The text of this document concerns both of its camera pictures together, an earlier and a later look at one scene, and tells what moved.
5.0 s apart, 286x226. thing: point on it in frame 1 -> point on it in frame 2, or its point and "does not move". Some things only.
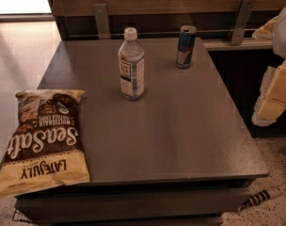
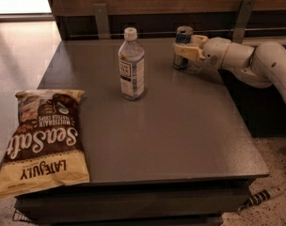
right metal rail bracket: (241, 20) does not move
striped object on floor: (256, 199) does not move
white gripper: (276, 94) -> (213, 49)
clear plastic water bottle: (132, 66) does not move
